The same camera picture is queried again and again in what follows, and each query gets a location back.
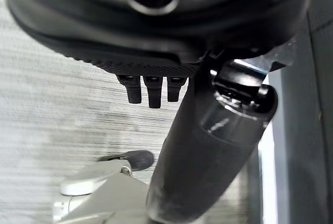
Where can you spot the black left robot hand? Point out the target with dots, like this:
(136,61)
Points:
(161,39)

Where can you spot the dark robot foot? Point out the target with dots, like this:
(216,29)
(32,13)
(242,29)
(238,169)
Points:
(138,158)

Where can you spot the silver robot leg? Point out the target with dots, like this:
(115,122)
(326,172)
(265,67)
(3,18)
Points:
(104,195)

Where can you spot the grey cabinet panel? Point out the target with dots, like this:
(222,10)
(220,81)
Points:
(304,130)

